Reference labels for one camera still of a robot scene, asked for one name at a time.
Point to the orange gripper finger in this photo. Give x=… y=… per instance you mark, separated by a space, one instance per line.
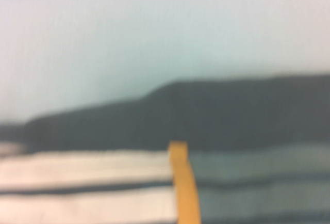
x=185 y=182

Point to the white blue striped bed sheet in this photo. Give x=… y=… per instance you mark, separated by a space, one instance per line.
x=85 y=172

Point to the light blue sheet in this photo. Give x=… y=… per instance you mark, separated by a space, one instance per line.
x=144 y=43

